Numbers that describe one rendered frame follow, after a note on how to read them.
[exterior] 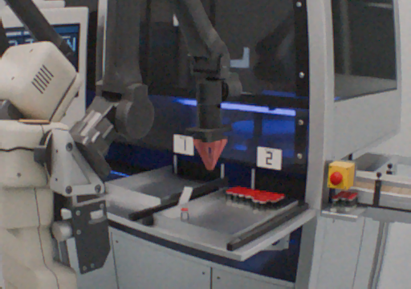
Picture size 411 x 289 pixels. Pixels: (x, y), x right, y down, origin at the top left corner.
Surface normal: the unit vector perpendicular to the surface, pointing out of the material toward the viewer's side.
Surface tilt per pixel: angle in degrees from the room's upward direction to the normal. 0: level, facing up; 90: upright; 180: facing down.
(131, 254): 90
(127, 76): 82
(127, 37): 94
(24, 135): 90
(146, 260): 90
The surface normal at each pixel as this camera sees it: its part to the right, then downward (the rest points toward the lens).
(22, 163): 0.79, 0.11
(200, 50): -0.48, 0.74
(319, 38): -0.62, 0.14
